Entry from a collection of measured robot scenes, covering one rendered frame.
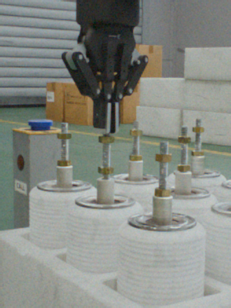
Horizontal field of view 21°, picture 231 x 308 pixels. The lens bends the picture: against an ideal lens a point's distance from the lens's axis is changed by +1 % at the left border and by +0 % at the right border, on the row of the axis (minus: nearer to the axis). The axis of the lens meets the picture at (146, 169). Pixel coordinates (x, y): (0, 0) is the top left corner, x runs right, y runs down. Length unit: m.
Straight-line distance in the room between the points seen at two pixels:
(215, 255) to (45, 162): 0.39
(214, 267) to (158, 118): 3.20
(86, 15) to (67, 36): 6.18
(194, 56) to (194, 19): 4.11
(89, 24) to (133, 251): 0.26
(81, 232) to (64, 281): 0.06
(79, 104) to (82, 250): 3.95
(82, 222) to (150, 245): 0.13
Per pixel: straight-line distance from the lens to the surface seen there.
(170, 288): 0.66
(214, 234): 0.73
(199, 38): 7.73
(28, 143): 1.01
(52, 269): 0.77
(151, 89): 3.98
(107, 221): 0.74
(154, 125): 3.95
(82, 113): 4.66
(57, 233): 0.85
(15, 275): 0.88
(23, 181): 1.04
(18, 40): 6.59
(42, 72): 6.73
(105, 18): 0.73
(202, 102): 3.67
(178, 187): 0.84
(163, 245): 0.65
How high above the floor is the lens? 0.42
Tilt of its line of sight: 9 degrees down
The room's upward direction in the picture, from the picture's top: 1 degrees clockwise
